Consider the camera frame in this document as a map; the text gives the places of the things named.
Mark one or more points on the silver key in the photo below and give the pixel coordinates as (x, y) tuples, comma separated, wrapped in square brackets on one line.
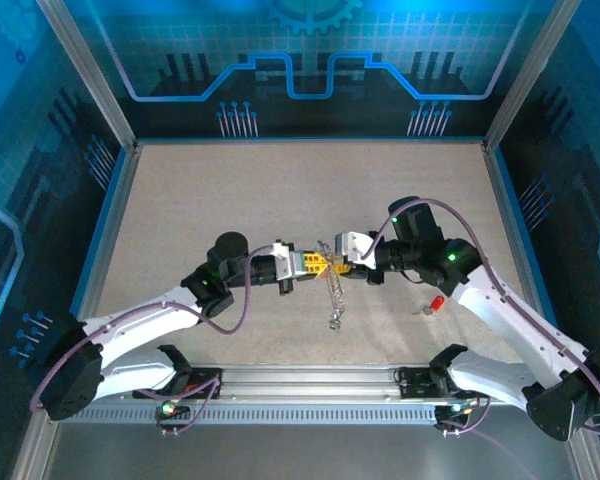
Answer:
[(422, 310)]

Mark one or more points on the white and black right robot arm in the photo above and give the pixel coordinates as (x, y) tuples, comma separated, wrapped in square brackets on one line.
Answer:
[(510, 320)]

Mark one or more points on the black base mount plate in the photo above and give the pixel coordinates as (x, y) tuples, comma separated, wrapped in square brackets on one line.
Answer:
[(412, 382), (211, 374)]

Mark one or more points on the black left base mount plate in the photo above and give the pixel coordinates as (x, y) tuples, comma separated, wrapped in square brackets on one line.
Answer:
[(211, 374)]

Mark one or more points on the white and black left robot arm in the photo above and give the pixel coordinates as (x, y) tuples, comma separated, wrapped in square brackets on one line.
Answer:
[(145, 320)]

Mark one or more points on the red plastic key tag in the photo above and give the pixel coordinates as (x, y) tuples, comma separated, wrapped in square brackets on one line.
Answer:
[(437, 302)]

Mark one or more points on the aluminium mounting rail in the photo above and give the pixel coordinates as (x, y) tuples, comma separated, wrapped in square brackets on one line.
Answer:
[(310, 382)]

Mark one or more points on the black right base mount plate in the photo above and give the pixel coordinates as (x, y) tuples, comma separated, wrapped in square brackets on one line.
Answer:
[(412, 382)]

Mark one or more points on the aluminium side frame rail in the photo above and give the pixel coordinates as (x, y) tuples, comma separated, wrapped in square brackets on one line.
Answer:
[(107, 235), (510, 220)]

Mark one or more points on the aluminium frame post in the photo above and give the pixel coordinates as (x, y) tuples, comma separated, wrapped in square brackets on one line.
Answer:
[(530, 75), (87, 75)]

